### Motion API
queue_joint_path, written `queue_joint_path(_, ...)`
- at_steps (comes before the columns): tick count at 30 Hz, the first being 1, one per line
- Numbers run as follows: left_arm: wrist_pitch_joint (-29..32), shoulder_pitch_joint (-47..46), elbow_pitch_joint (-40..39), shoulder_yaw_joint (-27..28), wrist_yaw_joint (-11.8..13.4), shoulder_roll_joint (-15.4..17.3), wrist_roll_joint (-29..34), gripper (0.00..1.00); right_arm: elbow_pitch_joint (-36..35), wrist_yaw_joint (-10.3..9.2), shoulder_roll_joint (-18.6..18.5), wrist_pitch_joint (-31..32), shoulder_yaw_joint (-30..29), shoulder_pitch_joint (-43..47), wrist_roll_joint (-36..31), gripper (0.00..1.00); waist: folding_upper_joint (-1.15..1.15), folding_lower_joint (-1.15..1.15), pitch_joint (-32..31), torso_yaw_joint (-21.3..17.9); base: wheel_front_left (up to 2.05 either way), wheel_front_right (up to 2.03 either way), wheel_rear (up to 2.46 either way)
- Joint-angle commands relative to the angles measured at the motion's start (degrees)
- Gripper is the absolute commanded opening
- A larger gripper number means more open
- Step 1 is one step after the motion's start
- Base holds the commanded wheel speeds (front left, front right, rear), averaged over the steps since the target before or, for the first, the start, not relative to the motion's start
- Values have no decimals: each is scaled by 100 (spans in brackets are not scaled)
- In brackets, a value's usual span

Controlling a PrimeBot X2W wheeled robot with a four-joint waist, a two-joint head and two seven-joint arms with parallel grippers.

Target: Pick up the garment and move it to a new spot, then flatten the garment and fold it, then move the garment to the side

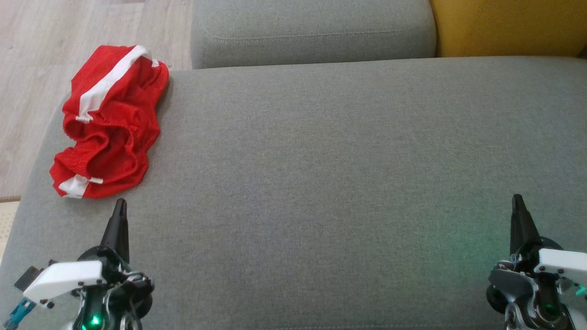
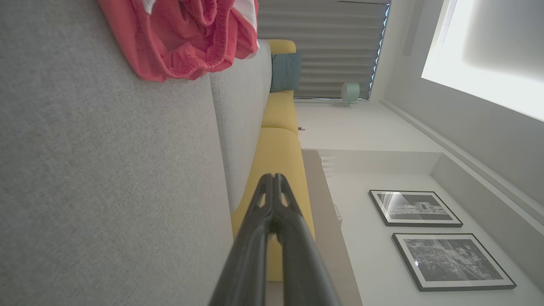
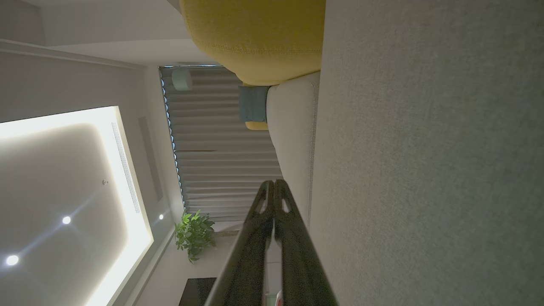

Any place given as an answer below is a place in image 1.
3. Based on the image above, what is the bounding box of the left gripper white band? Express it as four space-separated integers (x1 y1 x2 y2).
23 198 155 321

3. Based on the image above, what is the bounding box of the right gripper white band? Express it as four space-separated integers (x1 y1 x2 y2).
486 194 587 315

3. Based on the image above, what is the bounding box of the red shorts white side stripe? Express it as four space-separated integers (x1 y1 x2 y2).
62 44 170 152

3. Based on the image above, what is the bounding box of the cream perforated laundry basket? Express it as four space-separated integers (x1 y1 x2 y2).
0 196 22 266

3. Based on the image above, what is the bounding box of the large grey sofa chaise cushion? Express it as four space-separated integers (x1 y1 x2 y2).
0 56 587 330

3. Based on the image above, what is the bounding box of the large yellow sofa backrest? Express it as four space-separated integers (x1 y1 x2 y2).
429 0 587 59

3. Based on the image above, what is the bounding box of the grey sofa seat cushion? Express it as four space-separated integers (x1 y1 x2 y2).
190 0 437 70

